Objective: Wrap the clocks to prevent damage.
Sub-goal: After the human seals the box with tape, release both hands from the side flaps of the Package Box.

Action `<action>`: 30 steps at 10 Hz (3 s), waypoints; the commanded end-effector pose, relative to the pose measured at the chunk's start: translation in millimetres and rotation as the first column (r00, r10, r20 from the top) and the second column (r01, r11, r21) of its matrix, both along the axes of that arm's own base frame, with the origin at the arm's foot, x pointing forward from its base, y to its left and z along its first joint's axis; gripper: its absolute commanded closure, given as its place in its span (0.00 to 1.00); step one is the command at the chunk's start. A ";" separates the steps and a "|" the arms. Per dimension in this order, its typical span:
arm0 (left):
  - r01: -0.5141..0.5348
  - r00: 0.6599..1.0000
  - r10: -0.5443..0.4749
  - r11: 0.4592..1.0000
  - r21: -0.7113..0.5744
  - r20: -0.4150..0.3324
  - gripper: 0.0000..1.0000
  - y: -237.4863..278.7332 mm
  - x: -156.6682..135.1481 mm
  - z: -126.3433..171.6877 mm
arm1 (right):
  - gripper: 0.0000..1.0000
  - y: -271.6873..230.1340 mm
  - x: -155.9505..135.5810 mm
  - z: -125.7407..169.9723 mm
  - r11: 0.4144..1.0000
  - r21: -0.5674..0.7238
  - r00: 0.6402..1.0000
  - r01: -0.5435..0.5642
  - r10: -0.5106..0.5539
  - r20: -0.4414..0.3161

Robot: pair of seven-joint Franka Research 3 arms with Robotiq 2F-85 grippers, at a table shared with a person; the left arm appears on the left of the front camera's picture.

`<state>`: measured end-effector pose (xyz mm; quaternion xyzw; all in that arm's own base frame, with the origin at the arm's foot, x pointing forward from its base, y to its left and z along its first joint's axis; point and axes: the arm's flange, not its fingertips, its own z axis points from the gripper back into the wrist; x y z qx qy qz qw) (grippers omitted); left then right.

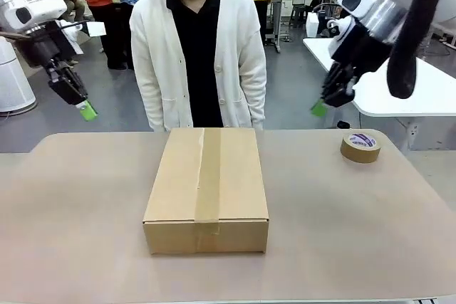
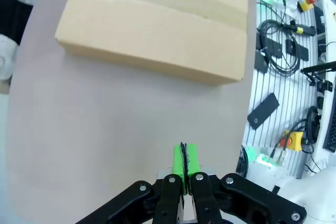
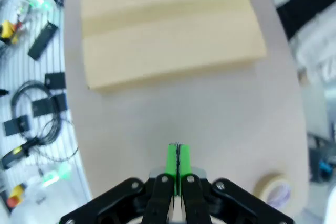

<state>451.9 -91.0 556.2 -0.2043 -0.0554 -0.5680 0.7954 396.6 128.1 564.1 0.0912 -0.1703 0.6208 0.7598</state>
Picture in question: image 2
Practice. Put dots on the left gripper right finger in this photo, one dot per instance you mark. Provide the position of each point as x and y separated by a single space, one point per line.
193 161

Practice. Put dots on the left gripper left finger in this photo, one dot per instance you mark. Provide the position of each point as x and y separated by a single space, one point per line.
178 161

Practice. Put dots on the brown cardboard box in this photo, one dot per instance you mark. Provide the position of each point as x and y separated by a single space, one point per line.
157 32

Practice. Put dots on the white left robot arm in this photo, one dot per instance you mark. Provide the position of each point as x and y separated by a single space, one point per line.
309 192

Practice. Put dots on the long black power brick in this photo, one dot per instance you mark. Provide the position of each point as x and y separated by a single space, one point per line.
263 111

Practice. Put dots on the yellow emergency stop button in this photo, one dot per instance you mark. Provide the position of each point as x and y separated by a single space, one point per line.
305 5
295 140

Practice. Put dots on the black keyboard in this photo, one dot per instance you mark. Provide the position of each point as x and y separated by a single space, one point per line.
331 134

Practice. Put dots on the black tool with yellow band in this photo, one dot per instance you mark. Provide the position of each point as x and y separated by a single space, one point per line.
307 30

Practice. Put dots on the white side desk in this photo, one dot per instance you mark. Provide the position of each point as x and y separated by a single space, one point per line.
326 24

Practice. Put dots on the white slotted base plate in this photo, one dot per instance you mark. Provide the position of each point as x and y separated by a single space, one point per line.
288 95

